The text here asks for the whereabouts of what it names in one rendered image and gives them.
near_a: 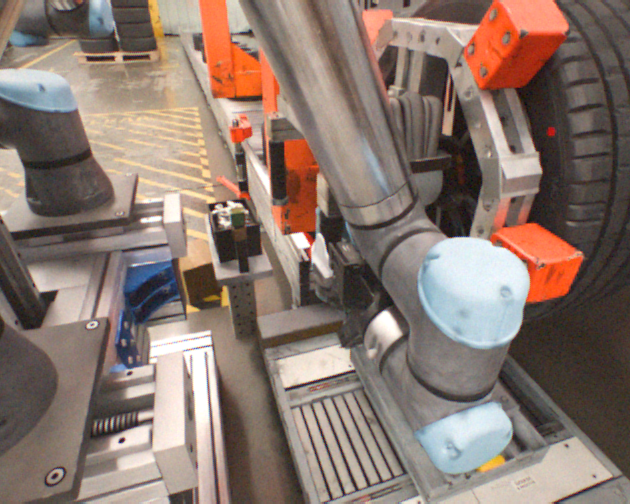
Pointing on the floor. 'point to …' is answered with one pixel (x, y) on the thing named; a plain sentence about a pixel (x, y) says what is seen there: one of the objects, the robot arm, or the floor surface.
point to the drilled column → (243, 308)
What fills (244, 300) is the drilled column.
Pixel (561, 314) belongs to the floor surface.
